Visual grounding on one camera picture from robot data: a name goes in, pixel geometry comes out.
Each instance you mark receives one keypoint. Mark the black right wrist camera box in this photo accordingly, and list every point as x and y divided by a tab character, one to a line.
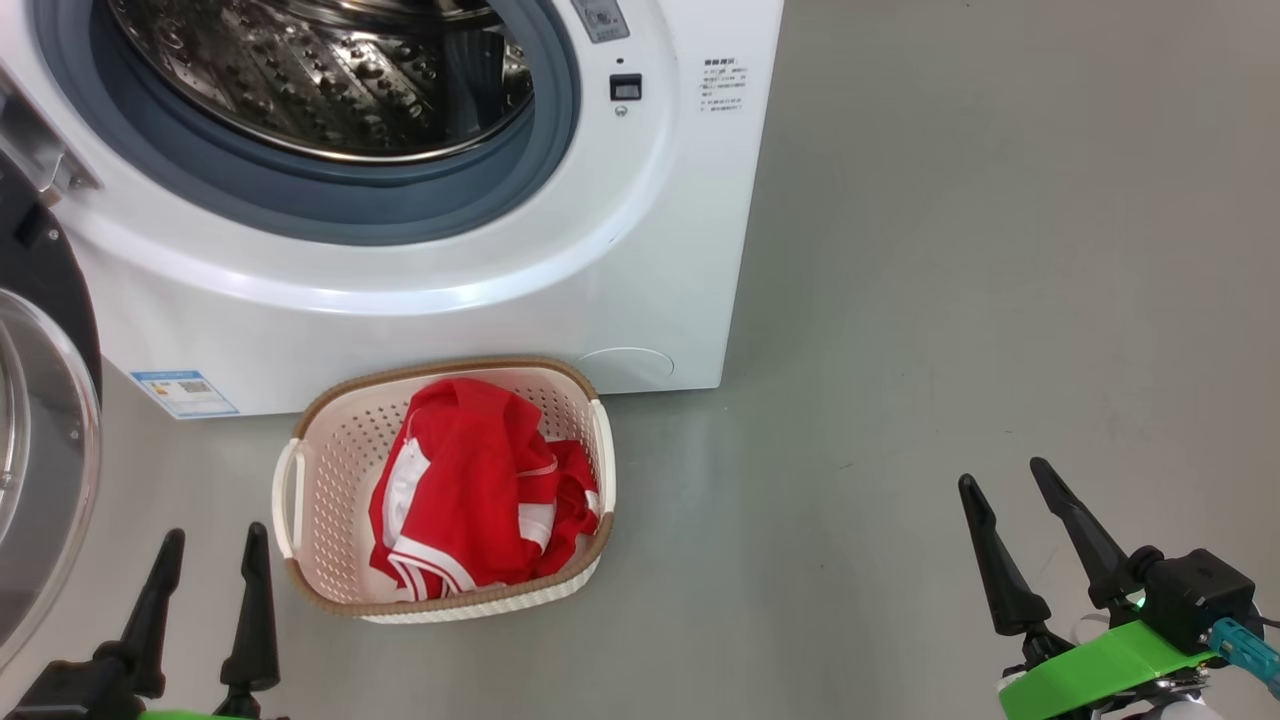
1195	595

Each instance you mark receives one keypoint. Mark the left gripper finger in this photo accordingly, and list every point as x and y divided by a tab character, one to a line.
252	640
150	640

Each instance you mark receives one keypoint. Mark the blue energy label sticker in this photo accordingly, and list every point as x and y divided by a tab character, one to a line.
185	394

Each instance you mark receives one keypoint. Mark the red white-trimmed garment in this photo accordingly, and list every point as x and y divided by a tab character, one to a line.
470	490

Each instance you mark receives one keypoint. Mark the washing machine door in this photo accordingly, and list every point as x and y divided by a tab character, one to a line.
45	450

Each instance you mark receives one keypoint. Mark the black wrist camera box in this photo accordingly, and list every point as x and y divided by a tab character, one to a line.
70	690
1195	595

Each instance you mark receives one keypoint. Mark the steel washer drum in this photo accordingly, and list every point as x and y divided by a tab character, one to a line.
320	80

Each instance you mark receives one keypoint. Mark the cream perforated laundry basket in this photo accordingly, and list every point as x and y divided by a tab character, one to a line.
335	470

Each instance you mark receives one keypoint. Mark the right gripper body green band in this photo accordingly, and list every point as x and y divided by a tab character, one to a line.
1100	670

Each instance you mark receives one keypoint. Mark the round white filter cover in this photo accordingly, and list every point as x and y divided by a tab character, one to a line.
625	368

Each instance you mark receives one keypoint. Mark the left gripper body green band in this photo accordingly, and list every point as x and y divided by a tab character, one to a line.
250	705

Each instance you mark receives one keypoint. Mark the white front-load washing machine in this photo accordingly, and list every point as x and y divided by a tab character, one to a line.
560	270

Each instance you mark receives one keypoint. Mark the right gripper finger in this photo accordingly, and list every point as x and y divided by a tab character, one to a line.
1010	590
1095	555

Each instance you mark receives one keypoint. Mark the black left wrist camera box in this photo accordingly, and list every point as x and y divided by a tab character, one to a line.
70	690

